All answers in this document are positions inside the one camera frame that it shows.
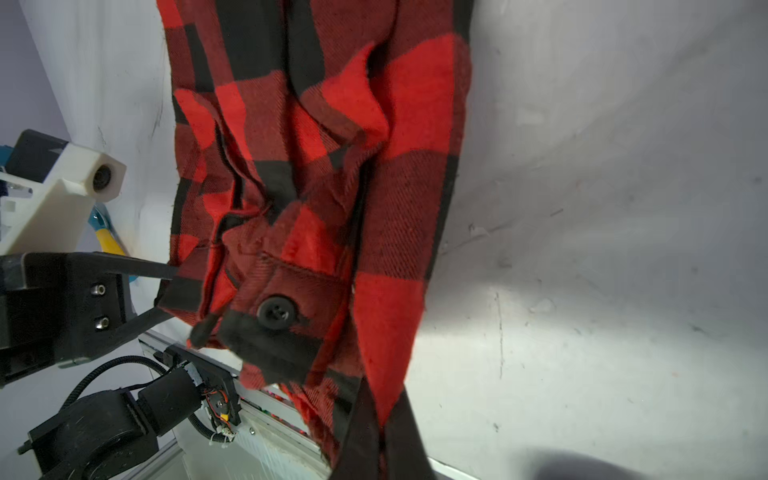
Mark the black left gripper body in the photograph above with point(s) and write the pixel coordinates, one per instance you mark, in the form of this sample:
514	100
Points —
61	309

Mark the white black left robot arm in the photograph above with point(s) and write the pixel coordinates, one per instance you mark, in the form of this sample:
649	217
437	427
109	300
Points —
103	434

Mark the red black plaid shirt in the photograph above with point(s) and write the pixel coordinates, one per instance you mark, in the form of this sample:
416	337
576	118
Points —
317	145

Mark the yellow blue small bottle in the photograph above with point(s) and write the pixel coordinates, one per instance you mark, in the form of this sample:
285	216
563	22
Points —
100	222

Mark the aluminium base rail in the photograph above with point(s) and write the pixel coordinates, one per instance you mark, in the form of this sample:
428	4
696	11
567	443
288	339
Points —
269	443

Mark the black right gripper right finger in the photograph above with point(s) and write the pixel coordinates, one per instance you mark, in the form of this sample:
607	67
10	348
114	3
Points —
405	454

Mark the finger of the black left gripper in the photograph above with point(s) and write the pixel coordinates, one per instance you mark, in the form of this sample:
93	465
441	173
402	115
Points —
106	341
131	266

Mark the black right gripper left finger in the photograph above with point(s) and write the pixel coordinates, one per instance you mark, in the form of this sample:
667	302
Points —
359	458

